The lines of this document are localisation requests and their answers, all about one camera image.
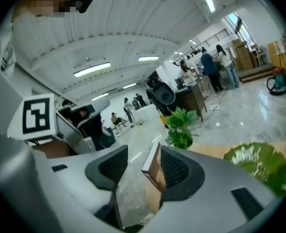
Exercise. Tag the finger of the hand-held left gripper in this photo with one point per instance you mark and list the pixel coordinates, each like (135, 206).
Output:
(101, 104)
(91, 125)

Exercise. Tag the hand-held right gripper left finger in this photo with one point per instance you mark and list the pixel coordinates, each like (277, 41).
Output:
(70, 178)

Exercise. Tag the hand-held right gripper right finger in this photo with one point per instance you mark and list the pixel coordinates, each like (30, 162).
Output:
(218, 190)

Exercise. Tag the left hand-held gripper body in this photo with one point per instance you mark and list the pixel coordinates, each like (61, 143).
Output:
(36, 118)

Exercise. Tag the green leaf-shaped plate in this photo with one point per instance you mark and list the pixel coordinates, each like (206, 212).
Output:
(254, 159)

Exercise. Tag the white foam block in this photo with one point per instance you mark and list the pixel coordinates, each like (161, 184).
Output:
(146, 114)

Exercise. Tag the black moulded seat shell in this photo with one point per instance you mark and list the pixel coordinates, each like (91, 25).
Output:
(162, 93)

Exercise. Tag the potted green plant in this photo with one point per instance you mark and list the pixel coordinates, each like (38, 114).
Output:
(181, 135)

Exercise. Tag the brown book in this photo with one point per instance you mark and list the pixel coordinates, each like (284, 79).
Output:
(153, 164)

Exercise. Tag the person's white printed t-shirt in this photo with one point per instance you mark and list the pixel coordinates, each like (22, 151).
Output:
(6, 52)

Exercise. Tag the white power strip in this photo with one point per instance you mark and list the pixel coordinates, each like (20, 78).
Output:
(214, 107)

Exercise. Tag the dark wooden desk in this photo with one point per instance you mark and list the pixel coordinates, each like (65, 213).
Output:
(190, 101)

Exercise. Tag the low wooden stage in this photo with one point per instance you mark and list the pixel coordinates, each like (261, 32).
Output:
(257, 74)

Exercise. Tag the green canister vacuum cleaner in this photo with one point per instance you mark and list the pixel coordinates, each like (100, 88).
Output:
(278, 81)

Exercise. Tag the black mezzanine railing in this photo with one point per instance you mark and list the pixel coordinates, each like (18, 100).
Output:
(213, 39)

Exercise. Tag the stack of cardboard boxes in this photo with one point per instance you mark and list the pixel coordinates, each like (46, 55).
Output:
(242, 54)

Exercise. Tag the wooden easel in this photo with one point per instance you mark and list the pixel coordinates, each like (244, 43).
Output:
(281, 54)

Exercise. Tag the tall glass window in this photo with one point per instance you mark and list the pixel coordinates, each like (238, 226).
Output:
(237, 27)

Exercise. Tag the black head-mounted camera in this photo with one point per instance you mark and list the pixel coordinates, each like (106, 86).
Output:
(87, 2)

